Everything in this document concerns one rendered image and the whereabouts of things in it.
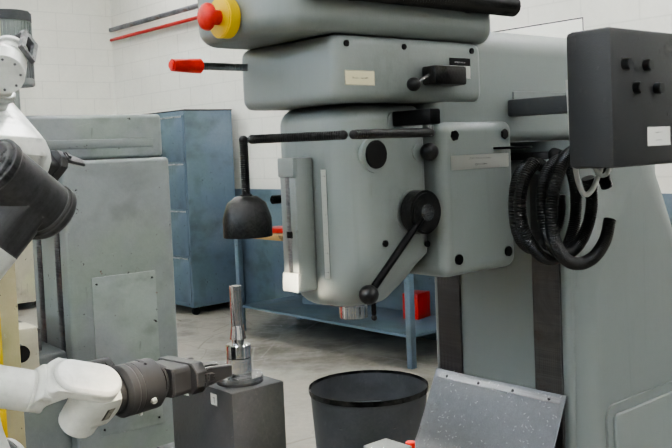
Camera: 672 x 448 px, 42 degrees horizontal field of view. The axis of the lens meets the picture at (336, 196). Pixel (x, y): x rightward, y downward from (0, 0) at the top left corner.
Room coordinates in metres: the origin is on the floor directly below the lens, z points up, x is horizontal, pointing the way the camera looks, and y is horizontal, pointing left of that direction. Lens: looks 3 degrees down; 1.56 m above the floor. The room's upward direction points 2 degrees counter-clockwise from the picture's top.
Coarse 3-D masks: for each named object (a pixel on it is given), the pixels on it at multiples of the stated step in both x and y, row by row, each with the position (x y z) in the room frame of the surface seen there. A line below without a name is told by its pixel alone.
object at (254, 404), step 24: (216, 384) 1.66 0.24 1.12; (240, 384) 1.63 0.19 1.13; (264, 384) 1.65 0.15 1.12; (192, 408) 1.70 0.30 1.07; (216, 408) 1.63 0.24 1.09; (240, 408) 1.60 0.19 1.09; (264, 408) 1.64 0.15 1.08; (192, 432) 1.70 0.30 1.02; (216, 432) 1.64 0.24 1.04; (240, 432) 1.60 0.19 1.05; (264, 432) 1.64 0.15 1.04
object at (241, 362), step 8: (232, 352) 1.66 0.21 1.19; (240, 352) 1.66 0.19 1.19; (248, 352) 1.67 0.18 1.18; (232, 360) 1.66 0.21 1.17; (240, 360) 1.66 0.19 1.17; (248, 360) 1.67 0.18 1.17; (232, 368) 1.66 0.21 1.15; (240, 368) 1.66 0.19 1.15; (248, 368) 1.66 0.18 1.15; (232, 376) 1.66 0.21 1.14; (240, 376) 1.66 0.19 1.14
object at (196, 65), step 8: (168, 64) 1.37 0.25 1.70; (176, 64) 1.36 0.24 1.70; (184, 64) 1.37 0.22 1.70; (192, 64) 1.38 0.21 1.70; (200, 64) 1.39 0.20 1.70; (208, 64) 1.41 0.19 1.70; (216, 64) 1.42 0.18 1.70; (224, 64) 1.43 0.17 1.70; (232, 64) 1.44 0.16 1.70; (240, 64) 1.45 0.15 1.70; (192, 72) 1.39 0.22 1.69; (200, 72) 1.40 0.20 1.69
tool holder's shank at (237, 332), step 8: (232, 288) 1.67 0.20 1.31; (240, 288) 1.67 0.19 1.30; (232, 296) 1.67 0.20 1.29; (240, 296) 1.67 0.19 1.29; (232, 304) 1.67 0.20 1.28; (240, 304) 1.67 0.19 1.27; (232, 312) 1.67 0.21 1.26; (240, 312) 1.67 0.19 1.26; (232, 320) 1.67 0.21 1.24; (240, 320) 1.67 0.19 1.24; (232, 328) 1.67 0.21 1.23; (240, 328) 1.67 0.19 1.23; (232, 336) 1.67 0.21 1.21; (240, 336) 1.67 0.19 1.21
